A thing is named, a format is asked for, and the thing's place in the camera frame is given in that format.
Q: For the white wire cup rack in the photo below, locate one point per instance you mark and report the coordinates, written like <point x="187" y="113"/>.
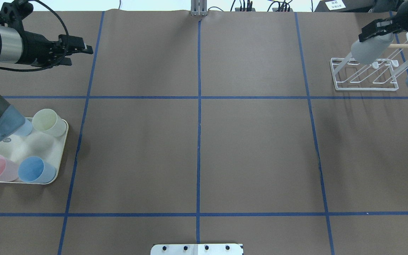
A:
<point x="349" y="75"/>

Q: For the grey plastic cup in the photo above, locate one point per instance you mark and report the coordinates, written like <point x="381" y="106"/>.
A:
<point x="370" y="50"/>

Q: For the aluminium frame post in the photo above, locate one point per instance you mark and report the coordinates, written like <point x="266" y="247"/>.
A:
<point x="199" y="8"/>

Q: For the cream plastic tray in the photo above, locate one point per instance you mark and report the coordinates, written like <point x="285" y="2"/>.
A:
<point x="47" y="147"/>

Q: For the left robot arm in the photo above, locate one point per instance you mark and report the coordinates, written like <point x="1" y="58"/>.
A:
<point x="18" y="46"/>

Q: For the white camera pillar base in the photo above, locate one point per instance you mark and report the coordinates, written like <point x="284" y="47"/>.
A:
<point x="198" y="249"/>

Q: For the cream plastic cup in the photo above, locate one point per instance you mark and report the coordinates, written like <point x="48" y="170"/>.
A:
<point x="49" y="122"/>

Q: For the light blue plastic cup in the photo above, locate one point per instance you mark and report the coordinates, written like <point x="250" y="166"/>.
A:
<point x="25" y="129"/>

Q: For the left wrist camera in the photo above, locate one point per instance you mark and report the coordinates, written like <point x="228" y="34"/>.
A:
<point x="13" y="13"/>

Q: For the black laptop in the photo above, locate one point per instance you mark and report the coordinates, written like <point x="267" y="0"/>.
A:
<point x="344" y="6"/>

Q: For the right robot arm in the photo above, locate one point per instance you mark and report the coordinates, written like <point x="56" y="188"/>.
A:
<point x="398" y="46"/>

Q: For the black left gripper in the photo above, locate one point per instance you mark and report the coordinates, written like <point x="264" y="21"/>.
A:
<point x="34" y="45"/>

